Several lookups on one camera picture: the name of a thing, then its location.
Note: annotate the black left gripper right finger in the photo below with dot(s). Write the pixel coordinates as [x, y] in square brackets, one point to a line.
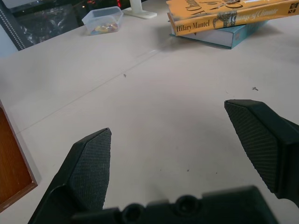
[261, 140]

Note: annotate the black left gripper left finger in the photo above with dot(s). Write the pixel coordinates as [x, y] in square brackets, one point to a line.
[88, 172]

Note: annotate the teal hardcover book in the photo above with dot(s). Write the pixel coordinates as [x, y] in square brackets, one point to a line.
[224, 35]

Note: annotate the yellow paperback book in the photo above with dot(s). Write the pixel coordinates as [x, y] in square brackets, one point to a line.
[224, 16]

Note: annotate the brown wooden board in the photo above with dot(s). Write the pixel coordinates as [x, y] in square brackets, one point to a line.
[12, 158]

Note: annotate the clear plastic container with pieces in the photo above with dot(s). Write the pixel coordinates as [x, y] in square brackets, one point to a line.
[103, 21]

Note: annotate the black perforated panel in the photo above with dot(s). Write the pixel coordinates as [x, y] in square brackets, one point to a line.
[10, 25]

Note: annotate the white stand base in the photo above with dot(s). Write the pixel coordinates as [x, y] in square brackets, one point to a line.
[140, 9]

